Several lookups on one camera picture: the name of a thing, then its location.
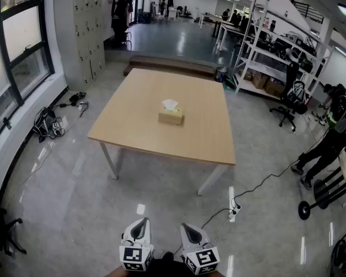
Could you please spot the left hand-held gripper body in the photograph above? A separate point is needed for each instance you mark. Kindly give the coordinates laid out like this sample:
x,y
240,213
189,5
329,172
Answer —
x,y
132,254

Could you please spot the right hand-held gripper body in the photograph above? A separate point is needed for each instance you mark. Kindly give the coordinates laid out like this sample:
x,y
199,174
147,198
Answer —
x,y
203,258

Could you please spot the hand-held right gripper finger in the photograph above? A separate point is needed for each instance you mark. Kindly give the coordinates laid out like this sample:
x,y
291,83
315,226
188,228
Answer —
x,y
203,236
184,241

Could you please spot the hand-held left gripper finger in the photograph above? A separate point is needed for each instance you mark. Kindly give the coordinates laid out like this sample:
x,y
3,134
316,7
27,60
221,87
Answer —
x,y
129,230
147,233

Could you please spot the person's left forearm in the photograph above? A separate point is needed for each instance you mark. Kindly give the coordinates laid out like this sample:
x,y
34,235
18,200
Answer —
x,y
115,273

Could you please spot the tan tissue box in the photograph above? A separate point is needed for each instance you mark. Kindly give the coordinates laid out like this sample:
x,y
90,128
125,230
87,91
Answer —
x,y
170,117

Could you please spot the person's black clothing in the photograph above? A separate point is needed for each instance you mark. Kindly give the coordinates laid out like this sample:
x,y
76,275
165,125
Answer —
x,y
168,265

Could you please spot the white power strip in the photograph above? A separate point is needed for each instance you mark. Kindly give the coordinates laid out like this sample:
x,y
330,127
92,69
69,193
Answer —
x,y
236,211

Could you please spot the white table leg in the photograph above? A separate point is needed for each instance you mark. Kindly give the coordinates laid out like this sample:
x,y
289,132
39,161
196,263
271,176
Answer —
x,y
109,160
213,179

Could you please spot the black swivel chair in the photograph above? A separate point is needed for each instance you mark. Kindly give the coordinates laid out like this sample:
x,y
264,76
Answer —
x,y
0,235

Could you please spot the green and black vacuum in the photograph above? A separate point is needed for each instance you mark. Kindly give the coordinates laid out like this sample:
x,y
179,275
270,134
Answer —
x,y
344,255

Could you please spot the black mesh trash bin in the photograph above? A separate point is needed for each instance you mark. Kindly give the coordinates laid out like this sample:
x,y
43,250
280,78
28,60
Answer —
x,y
220,75

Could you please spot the cardboard box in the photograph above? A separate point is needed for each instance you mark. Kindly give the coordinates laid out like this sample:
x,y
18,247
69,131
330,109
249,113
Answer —
x,y
274,88
259,81

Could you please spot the brown wooden steps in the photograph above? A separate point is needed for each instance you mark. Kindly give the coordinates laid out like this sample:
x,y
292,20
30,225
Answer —
x,y
170,65

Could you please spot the black and white backpack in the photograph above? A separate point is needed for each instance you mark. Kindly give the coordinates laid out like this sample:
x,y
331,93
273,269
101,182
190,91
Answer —
x,y
296,92

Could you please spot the white metal shelf rack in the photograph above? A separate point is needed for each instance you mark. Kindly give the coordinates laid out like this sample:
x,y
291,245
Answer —
x,y
255,65

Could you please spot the black office chair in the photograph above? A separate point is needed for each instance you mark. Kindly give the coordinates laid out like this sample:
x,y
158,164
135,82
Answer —
x,y
292,71

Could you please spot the grey metal locker cabinet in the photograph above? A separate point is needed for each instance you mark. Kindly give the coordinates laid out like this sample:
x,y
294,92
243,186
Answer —
x,y
80,36

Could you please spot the white long table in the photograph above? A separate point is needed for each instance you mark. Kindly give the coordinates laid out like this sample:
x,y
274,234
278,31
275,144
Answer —
x,y
227,27

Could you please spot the coat rack with black clothes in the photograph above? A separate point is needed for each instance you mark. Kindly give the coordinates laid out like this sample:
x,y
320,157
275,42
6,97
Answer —
x,y
119,13

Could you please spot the black-framed window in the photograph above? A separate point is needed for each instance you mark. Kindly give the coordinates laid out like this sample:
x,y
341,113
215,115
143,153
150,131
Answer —
x,y
20,30

